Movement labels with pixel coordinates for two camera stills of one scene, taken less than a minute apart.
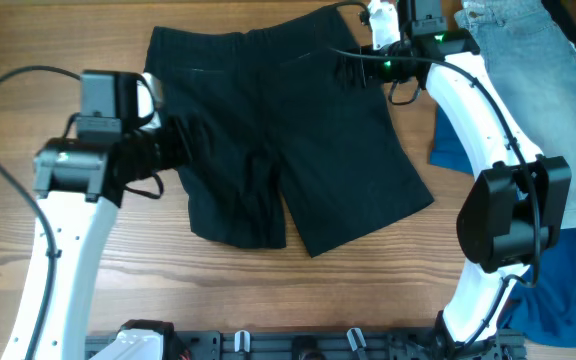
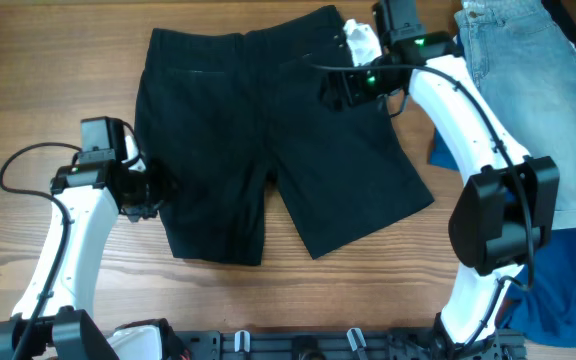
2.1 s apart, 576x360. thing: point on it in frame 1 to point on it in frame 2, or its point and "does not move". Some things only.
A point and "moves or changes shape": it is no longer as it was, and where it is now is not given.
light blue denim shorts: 528,45 does not move
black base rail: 342,345 does not move
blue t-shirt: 566,305 does not move
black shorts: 277,118 moves or changes shape
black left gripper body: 163,147 to 147,196
